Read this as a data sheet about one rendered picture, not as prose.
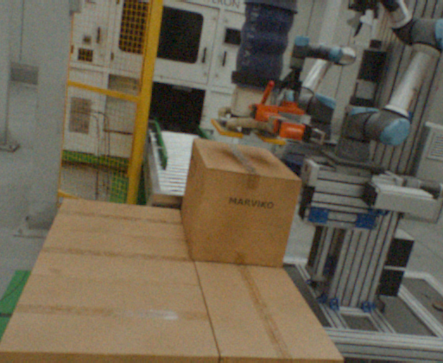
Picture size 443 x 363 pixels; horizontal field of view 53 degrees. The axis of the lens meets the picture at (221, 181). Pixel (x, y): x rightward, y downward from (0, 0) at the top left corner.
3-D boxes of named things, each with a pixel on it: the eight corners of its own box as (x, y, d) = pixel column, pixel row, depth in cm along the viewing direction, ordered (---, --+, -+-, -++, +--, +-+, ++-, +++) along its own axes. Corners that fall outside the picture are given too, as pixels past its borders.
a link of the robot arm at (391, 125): (373, 143, 194) (430, 27, 189) (402, 152, 182) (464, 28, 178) (357, 133, 186) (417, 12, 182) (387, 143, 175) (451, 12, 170)
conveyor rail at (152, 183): (141, 139, 464) (143, 121, 459) (146, 140, 465) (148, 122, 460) (148, 225, 248) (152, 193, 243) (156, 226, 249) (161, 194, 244)
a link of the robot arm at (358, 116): (356, 134, 204) (363, 105, 201) (379, 142, 194) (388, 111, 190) (338, 132, 197) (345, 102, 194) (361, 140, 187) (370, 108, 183)
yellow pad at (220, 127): (210, 122, 217) (212, 111, 216) (230, 124, 219) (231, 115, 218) (219, 136, 185) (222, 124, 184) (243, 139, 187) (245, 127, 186)
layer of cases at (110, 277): (58, 268, 237) (64, 197, 227) (236, 280, 260) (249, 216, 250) (-10, 470, 125) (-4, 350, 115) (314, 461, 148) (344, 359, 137)
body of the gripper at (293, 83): (287, 91, 224) (292, 66, 221) (281, 89, 232) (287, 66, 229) (300, 93, 226) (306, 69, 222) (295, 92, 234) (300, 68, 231)
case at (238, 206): (180, 209, 241) (193, 137, 231) (251, 217, 249) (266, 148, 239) (191, 259, 185) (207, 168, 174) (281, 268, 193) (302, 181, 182)
